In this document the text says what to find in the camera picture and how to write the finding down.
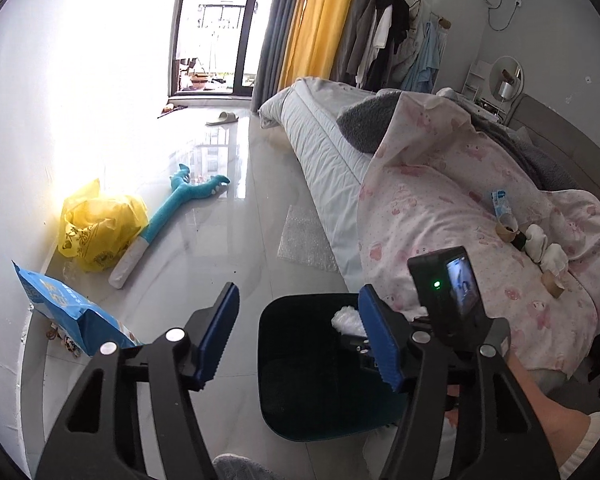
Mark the blue printed bag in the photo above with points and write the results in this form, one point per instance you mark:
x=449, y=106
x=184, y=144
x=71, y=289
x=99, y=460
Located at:
x=65, y=305

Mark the black balcony door frame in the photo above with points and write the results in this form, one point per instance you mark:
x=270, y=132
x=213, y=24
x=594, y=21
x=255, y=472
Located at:
x=205, y=94

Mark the cardboard tube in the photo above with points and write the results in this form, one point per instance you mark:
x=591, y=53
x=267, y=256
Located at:
x=506, y=227
x=554, y=285

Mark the grey curtain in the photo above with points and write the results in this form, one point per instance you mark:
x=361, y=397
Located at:
x=275, y=50
x=352, y=10

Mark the white quilted mattress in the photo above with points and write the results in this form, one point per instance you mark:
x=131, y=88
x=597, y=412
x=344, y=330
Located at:
x=320, y=150

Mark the white hanging shirt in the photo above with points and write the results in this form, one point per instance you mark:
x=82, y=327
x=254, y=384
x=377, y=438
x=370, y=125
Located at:
x=377, y=35

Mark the white tissue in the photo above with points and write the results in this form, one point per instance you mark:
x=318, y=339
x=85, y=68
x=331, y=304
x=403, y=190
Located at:
x=554, y=257
x=535, y=240
x=347, y=320

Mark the dark teal trash bin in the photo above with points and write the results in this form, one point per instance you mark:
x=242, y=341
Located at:
x=305, y=360

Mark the bubble wrap sheet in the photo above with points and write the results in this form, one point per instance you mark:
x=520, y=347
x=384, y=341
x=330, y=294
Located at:
x=305, y=240

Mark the blue tissue pack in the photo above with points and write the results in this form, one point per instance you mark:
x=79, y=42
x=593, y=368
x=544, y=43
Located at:
x=502, y=205

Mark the person's grey fuzzy leg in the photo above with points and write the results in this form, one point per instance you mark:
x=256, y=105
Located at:
x=245, y=470

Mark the grey bed headboard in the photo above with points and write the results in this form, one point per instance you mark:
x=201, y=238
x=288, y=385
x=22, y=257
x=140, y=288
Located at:
x=580, y=145

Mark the yellow curtain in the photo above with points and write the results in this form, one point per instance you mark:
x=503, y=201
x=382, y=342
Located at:
x=320, y=20

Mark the person's right forearm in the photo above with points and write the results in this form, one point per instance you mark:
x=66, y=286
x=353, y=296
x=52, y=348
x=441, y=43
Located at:
x=545, y=410

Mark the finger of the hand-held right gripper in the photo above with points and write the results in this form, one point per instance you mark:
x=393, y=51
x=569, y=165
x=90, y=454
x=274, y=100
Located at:
x=354, y=344

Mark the light blue hanging shirt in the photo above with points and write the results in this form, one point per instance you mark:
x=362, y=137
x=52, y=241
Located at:
x=422, y=60

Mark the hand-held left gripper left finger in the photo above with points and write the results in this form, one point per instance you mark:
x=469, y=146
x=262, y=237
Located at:
x=220, y=332

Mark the pink printed blanket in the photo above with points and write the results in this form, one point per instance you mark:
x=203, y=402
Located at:
x=430, y=200

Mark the teal plush dinosaur toy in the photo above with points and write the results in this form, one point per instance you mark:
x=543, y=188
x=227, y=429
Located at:
x=180, y=200

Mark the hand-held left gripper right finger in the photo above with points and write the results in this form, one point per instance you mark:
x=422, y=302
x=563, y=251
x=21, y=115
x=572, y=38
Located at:
x=380, y=340

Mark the beige slipper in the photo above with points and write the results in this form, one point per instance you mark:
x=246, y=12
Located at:
x=222, y=118

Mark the black hanging garment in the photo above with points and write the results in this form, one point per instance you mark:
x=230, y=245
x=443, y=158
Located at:
x=392, y=5

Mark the black packet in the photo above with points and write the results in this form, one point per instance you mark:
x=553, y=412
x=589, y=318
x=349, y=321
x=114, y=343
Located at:
x=521, y=241

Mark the yellow plastic bag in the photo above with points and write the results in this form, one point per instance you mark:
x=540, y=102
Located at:
x=100, y=230

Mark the white shelf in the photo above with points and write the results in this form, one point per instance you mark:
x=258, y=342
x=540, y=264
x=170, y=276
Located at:
x=477, y=80

